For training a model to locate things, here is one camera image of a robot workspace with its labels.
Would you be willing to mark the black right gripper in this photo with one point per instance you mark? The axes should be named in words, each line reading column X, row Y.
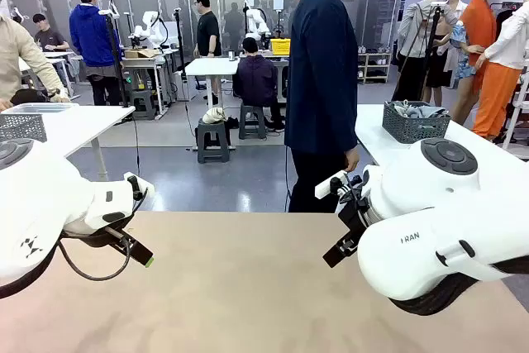
column 355, row 220

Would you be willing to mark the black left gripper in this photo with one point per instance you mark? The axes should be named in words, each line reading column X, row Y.
column 95, row 240

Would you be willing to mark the grey woven plastic basket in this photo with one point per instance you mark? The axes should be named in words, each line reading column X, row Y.
column 20, row 127
column 413, row 130

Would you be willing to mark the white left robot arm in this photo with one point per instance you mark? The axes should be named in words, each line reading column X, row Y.
column 37, row 204

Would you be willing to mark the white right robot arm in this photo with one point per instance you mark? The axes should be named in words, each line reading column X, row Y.
column 434, row 204

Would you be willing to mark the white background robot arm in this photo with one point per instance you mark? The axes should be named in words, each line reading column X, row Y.
column 256, row 22
column 151, row 30

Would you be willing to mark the person's right hand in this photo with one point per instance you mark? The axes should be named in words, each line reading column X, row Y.
column 352, row 160

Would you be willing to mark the grey plastic stool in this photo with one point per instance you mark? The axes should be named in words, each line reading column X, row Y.
column 213, row 142
column 252, row 121

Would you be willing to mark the grey step stool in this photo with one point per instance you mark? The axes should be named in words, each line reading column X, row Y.
column 142, row 103

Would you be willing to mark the beige cloth bag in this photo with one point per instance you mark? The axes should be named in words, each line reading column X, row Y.
column 214, row 115

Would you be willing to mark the clear plastic bin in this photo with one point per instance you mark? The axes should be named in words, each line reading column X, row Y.
column 41, row 108

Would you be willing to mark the person in navy jacket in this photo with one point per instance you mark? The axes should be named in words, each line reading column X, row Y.
column 322, row 80

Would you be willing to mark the white workbench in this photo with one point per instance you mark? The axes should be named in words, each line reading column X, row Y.
column 144, row 64

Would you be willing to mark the wooden shoe shelf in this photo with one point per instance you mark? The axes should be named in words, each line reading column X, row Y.
column 376, row 68

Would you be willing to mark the seated person dark hoodie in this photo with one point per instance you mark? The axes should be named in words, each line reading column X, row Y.
column 256, row 76

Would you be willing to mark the open cardboard box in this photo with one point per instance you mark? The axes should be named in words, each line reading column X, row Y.
column 140, row 53

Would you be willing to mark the white standing desk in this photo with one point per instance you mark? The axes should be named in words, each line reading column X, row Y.
column 211, row 65

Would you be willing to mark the long white background table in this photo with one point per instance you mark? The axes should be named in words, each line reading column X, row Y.
column 55, row 55

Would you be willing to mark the man in blue hoodie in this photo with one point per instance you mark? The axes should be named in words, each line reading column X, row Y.
column 93, row 39

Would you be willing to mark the yellow plastic crate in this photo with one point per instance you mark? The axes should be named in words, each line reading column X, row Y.
column 280, row 46

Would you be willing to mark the thin black pole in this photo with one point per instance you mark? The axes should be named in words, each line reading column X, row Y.
column 179, row 39

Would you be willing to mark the small grey canister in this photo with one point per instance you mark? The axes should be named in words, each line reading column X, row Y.
column 231, row 55

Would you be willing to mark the person in beige shirt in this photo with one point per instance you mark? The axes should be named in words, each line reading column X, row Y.
column 20, row 59

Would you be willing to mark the mannequin white shirt orange trousers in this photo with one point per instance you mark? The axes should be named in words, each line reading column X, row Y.
column 496, row 92

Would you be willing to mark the seated man black cap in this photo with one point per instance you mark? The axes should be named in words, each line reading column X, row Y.
column 47, row 36

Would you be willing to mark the figure in blue patterned dress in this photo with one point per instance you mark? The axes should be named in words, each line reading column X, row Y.
column 460, row 59

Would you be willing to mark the standing man black t-shirt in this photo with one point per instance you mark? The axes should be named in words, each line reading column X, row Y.
column 208, row 30

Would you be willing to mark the mannequin in grey shirt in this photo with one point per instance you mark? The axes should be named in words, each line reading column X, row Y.
column 417, row 30

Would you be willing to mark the dark clothed person behind glass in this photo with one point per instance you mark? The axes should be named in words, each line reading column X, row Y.
column 234, row 24

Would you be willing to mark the mannequin orange top beige cap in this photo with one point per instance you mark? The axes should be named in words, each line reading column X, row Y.
column 479, row 26

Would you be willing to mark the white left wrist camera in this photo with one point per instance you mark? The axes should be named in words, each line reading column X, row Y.
column 146, row 189

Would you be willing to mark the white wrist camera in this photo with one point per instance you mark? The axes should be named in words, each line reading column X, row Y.
column 326, row 187
column 146, row 189

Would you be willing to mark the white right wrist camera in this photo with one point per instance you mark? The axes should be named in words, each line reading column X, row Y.
column 326, row 187

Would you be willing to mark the black pole with white camera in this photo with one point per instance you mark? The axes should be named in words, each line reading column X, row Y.
column 117, row 63

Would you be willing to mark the black tripod with white camera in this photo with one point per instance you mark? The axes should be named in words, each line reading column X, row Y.
column 431, row 39

